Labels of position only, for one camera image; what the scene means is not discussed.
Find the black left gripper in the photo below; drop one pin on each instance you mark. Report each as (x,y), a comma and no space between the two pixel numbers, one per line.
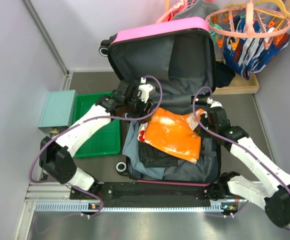
(141,113)

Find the black denim garment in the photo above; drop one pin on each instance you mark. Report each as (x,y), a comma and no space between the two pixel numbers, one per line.
(152,157)

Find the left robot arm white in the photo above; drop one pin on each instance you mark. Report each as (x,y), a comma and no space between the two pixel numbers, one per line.
(58,152)

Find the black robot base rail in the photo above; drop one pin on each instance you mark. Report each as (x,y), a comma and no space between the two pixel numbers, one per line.
(159,194)

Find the yellow clothes hanger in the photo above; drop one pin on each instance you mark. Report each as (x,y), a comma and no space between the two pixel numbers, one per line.
(279,3)

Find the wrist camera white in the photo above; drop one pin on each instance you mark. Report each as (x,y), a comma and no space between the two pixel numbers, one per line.
(146,90)
(211,103)

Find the light blue metal box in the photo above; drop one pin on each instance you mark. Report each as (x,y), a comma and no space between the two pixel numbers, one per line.
(58,110)

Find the grey hanging garment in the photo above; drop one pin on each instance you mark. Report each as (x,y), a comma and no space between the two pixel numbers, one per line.
(199,9)

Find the dark navy folded garment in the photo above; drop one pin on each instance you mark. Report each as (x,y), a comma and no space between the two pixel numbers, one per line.
(223,75)

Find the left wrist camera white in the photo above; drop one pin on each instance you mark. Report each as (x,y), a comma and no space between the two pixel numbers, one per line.
(146,90)

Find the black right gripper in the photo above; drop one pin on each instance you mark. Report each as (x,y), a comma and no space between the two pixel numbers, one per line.
(202,133)

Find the coral pink patterned garment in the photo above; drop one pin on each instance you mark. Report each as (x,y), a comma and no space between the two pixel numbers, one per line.
(177,8)

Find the pink round clip hanger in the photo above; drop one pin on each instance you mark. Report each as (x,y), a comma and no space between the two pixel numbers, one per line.
(221,23)

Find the pink hard-shell suitcase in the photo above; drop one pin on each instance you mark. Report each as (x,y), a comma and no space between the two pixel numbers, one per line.
(180,56)

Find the blue white patterned garment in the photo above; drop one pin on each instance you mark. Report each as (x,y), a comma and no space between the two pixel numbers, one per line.
(250,56)

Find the light blue grey garment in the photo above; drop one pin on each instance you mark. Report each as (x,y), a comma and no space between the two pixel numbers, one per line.
(131,150)

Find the orange white tie-dye garment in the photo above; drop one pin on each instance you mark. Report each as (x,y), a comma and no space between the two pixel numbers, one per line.
(173,134)

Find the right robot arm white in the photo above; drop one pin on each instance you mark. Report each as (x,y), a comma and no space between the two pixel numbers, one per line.
(271,192)

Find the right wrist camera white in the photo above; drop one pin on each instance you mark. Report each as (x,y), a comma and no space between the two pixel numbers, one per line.
(211,103)

